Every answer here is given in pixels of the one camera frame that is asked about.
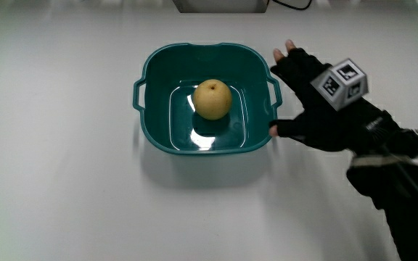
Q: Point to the person's right hand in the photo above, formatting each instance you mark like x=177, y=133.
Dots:
x=325, y=123

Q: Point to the yellow pear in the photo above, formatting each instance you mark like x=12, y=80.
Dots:
x=212, y=99

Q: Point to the green plastic plate basin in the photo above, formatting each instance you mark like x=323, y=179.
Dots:
x=180, y=65

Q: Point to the grey box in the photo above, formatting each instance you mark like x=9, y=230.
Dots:
x=220, y=5

